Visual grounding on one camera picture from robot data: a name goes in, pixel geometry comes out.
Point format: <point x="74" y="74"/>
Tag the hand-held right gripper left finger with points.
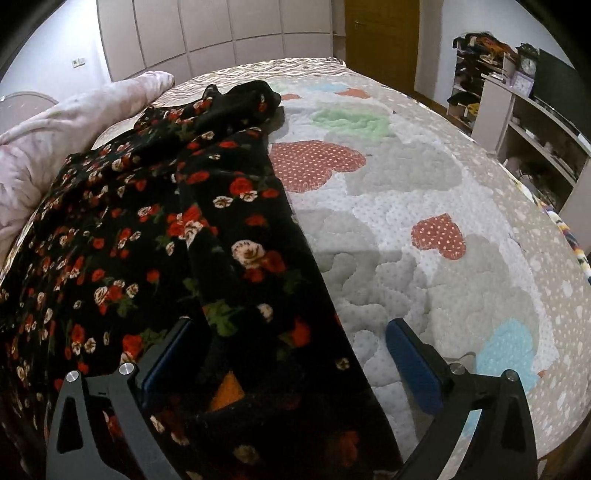
<point x="161" y="364"/>

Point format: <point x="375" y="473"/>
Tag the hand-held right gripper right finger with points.
<point x="415" y="369"/>

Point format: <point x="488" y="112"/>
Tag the black floral robe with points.
<point x="138" y="230"/>

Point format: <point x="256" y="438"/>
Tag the quilted heart bedspread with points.
<point x="415" y="184"/>

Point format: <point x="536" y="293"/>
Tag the zigzag patterned blanket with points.
<point x="572" y="240"/>

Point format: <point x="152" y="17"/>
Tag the pink fleece blanket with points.
<point x="55" y="138"/>

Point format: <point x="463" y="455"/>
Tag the beige shelf unit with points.
<point x="494" y="115"/>

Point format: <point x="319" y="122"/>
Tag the grey curved headboard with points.
<point x="23" y="108"/>

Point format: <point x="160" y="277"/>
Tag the small purple clock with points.
<point x="521" y="85"/>

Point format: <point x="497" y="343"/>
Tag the black television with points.
<point x="558" y="83"/>

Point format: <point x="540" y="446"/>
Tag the dark mantel clock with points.
<point x="527" y="62"/>

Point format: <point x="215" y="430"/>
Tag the wooden door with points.
<point x="378" y="41"/>

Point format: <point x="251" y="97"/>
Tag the white wardrobe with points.
<point x="207" y="32"/>

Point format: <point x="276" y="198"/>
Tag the wall switch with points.
<point x="79" y="62"/>

